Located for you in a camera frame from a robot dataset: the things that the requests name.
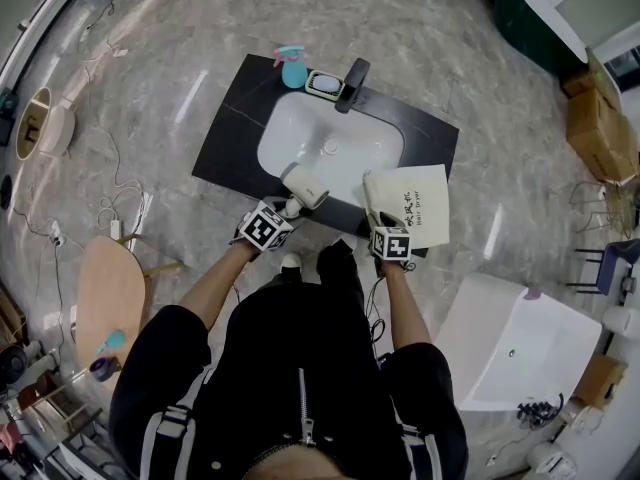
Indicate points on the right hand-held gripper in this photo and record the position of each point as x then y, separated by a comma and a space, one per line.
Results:
391, 244

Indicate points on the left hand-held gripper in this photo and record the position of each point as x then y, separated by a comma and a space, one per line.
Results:
263, 229

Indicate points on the cream hair dryer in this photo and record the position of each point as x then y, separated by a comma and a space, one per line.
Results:
306, 187

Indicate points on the person's left forearm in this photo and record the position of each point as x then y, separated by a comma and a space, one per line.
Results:
220, 285

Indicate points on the person's right forearm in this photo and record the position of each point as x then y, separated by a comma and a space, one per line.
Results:
404, 308

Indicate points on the person's white left shoe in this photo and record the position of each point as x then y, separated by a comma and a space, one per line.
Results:
291, 260

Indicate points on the black vanity top white sink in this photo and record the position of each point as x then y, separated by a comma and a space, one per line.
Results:
235, 133

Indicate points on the pale green soap dish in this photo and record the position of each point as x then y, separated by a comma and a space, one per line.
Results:
311, 88

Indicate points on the white soap bar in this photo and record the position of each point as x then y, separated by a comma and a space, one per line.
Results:
325, 84

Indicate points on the teal spray bottle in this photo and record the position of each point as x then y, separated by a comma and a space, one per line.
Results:
294, 72

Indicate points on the person's black clothed body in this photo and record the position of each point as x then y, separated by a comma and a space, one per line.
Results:
300, 378

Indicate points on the white power strip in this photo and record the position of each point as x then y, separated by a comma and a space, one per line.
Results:
115, 230

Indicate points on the white bathtub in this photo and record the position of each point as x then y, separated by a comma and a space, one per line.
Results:
520, 348

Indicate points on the oval wooden side table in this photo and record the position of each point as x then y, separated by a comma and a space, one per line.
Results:
110, 293

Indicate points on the teal brush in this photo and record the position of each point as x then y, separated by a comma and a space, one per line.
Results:
112, 340

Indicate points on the large cardboard box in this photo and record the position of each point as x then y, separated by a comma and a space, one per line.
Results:
602, 135

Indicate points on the blue chair black legs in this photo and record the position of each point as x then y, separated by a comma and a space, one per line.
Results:
617, 263

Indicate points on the dark green bathtub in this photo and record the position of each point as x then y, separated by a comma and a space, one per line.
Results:
530, 23

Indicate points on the purple tape roll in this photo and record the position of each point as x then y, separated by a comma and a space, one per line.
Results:
104, 368

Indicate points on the white paper roll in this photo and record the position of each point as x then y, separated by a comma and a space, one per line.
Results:
622, 321

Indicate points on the round wooden basin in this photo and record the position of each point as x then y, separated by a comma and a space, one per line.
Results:
47, 123

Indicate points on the small cardboard box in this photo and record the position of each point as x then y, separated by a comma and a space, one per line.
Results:
600, 380

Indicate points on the black round fan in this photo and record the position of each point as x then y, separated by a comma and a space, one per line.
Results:
11, 365

